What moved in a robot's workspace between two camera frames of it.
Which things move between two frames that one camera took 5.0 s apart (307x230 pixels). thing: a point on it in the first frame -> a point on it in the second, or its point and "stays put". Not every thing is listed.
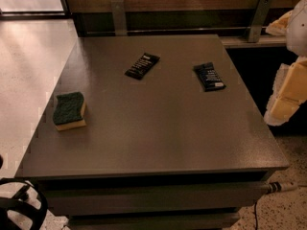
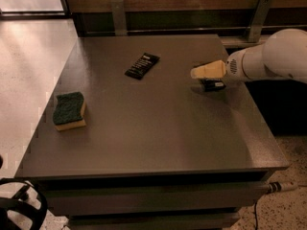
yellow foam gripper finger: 289,92 -> 214,69
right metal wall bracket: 259,18 stays put
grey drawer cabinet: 151,132 stays put
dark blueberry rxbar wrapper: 209,77 stays put
